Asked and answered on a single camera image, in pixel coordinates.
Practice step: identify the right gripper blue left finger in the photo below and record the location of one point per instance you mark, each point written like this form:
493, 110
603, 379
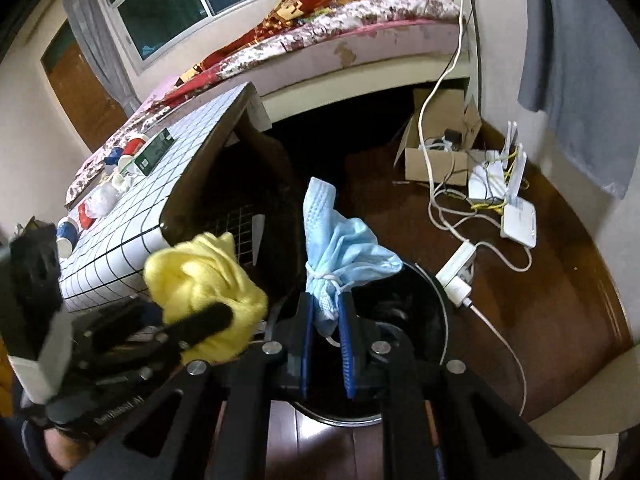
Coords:
306, 309

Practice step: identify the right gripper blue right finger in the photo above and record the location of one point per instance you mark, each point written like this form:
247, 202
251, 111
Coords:
345, 316

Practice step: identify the light blue face mask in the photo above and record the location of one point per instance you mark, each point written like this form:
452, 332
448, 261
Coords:
342, 253

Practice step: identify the yellow cloth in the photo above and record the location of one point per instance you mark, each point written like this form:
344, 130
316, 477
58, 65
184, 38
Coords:
193, 275

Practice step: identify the blue paper cup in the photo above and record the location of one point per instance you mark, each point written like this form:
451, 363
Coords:
67, 236

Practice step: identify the red snack wrapper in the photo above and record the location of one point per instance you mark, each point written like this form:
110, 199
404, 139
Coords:
85, 215

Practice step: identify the white plastic bag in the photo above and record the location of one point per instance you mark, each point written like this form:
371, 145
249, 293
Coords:
101, 201

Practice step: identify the green white carton box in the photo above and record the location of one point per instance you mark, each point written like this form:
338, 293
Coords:
153, 151

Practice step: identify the red paper cup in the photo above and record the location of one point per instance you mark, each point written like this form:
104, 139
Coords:
130, 150

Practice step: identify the black round trash bin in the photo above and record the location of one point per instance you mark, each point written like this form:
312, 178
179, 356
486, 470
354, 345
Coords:
407, 311

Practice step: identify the person's left hand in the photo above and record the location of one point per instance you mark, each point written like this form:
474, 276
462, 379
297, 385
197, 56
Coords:
66, 452

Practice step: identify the white grid pattern table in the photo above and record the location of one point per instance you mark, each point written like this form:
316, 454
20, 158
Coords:
108, 261

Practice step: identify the white power adapter strip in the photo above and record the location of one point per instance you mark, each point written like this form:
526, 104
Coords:
450, 276

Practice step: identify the white wifi router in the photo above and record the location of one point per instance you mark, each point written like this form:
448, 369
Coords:
519, 219

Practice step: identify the cardboard box under bed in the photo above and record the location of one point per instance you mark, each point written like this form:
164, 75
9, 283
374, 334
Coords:
448, 128

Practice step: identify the bed with floral sheet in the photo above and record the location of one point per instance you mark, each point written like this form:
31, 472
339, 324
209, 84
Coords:
355, 33

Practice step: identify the brown wooden door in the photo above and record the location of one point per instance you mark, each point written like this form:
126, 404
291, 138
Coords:
94, 114

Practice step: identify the white bedside cabinet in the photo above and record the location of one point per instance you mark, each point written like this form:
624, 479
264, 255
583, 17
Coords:
595, 417

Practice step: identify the red patterned blanket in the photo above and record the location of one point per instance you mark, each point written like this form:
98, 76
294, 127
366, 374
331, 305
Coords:
285, 16

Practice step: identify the grey curtain on right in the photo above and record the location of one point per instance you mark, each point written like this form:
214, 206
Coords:
581, 68

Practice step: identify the grey curtain by window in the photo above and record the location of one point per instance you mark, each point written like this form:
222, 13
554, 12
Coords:
89, 27

